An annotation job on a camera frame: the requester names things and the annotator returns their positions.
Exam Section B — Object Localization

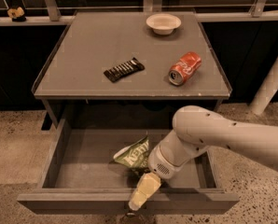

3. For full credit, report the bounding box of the red soda can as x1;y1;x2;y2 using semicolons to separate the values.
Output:
168;51;202;86

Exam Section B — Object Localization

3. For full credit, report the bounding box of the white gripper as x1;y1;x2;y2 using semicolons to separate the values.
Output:
129;144;182;211

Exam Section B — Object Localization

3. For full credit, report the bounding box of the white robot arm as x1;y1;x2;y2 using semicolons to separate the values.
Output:
129;105;278;211

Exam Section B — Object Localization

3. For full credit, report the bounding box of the small yellow black object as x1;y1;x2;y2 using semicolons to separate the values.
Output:
7;6;26;21

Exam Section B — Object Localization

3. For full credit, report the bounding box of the metal glass railing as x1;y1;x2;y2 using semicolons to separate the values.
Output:
0;0;278;26

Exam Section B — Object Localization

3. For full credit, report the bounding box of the green jalapeno chip bag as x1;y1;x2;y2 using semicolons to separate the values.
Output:
113;135;150;175

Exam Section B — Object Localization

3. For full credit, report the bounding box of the grey cabinet with counter top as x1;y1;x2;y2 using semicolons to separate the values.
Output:
33;12;231;124

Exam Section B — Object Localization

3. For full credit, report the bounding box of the white bowl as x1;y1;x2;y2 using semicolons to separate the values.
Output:
146;13;181;35

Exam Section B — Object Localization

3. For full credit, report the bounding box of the black striped snack bar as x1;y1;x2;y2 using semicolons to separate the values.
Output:
104;57;145;83

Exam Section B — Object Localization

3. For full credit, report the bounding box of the open grey top drawer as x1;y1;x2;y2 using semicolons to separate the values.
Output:
16;105;240;216

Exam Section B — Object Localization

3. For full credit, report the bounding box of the metal drawer knob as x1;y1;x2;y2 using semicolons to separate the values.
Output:
120;212;140;224

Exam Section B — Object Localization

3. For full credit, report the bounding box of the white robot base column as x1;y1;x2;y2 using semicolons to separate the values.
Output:
249;56;278;115

